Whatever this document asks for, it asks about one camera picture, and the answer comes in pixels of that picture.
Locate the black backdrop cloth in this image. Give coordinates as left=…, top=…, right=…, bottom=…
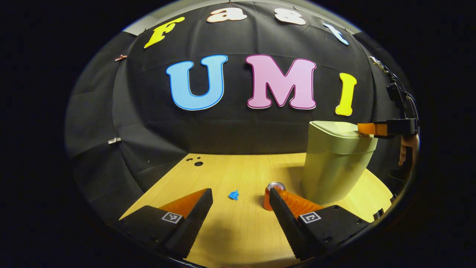
left=65, top=2, right=417, bottom=224

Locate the pale green desktop garbage bin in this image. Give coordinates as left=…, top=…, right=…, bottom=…
left=300, top=120, right=378, bottom=205

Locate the orange pop can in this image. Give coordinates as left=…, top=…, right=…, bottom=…
left=263, top=181, right=287, bottom=211

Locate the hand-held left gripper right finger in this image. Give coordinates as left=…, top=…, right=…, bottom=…
left=269, top=187, right=370, bottom=261

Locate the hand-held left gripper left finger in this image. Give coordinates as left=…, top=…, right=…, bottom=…
left=118, top=188, right=213, bottom=260

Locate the wooden desktop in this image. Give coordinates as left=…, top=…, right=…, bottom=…
left=120, top=153, right=394, bottom=268

